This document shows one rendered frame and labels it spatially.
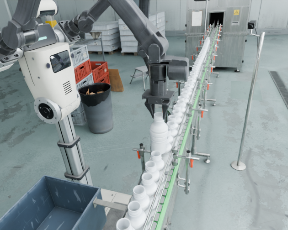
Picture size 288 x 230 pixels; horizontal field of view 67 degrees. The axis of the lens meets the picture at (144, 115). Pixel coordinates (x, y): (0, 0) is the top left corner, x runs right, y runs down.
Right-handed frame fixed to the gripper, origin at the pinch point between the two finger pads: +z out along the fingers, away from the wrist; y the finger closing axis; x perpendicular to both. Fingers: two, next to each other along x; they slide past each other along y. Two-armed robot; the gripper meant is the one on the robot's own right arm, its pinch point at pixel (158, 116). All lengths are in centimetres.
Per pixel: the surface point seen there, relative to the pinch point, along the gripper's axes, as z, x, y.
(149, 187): 15.9, -19.0, 1.6
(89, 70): 60, 226, -178
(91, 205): 36.5, -16.4, -25.3
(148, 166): 14.9, -10.5, -1.4
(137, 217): 15.6, -30.7, 1.8
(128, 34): 65, 627, -274
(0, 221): 36, -34, -56
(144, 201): 16.2, -24.3, 1.6
